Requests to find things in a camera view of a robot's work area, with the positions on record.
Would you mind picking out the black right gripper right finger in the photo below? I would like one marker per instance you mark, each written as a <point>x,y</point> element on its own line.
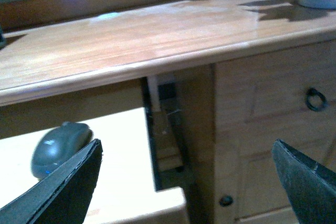
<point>310,186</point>

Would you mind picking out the dark grey computer mouse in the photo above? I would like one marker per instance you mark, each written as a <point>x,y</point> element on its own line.
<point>57,146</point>

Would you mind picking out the wooden desk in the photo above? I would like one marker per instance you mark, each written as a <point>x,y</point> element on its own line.
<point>219,80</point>

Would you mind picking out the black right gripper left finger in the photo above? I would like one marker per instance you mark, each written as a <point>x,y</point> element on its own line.
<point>63,196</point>

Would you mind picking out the wooden pull-out keyboard tray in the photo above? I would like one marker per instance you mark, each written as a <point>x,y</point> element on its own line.
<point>125,191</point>

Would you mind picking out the black ring drawer handle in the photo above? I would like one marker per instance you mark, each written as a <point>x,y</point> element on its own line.
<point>315,100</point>

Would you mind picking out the black round drawer knob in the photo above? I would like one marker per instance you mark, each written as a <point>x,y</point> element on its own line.
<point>225,201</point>

